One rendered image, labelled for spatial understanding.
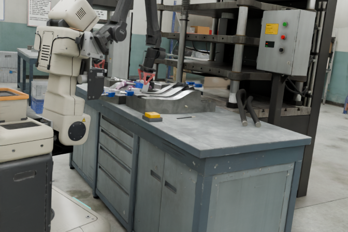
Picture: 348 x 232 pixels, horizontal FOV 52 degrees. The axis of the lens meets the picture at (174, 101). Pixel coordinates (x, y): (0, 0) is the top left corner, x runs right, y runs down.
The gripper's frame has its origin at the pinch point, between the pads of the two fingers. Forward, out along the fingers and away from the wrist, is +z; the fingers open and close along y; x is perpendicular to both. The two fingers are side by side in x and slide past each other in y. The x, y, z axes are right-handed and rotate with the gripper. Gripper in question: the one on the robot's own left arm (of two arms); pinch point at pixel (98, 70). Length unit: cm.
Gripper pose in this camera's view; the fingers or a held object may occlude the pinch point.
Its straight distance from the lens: 229.8
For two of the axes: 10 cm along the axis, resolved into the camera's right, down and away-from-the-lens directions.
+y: -7.5, -1.8, 6.4
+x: -6.3, 5.0, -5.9
